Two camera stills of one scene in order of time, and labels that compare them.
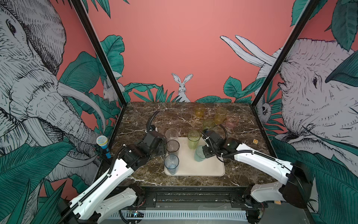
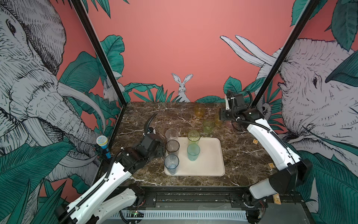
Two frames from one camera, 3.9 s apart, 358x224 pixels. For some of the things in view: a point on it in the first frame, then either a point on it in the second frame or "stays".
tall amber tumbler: [221, 113] stays
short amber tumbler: [199, 111] stays
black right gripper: [205, 150] → [223, 112]
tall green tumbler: [193, 137] stays
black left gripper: [162, 146] stays
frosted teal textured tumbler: [199, 155] → [193, 151]
